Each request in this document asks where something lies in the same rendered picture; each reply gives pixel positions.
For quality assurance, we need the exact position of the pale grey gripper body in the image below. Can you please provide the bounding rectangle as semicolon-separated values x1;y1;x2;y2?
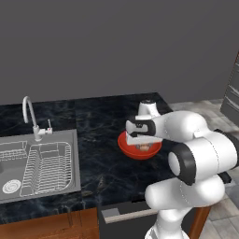
126;134;163;148

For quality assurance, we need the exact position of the red bowl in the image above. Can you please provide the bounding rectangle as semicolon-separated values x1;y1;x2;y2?
117;130;163;161

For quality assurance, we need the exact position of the steel sink basin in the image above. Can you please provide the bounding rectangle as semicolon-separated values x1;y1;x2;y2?
0;128;82;205

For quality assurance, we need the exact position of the round white sink drain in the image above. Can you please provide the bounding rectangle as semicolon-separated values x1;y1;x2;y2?
2;178;22;195

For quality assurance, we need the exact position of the orange tangerine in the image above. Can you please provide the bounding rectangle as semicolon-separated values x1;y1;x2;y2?
138;143;150;153

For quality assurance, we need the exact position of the brown wooden side panel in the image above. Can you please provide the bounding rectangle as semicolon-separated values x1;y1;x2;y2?
188;205;213;239

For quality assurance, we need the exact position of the grey steel fridge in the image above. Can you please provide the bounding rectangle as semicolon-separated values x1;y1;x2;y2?
219;50;239;120

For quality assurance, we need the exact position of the white curved tap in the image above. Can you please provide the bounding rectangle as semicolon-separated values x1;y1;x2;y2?
21;95;54;143

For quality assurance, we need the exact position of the brown wooden cupboard door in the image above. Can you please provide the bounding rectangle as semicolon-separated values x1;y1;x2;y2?
0;207;100;239

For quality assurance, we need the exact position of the grey dishwasher handle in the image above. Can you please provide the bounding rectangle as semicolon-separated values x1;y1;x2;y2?
101;207;161;225

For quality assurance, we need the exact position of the large white wire dish rack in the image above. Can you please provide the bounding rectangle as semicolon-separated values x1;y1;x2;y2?
19;141;74;198

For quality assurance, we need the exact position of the small white wire basket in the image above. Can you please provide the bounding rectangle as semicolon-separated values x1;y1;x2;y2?
0;140;29;162

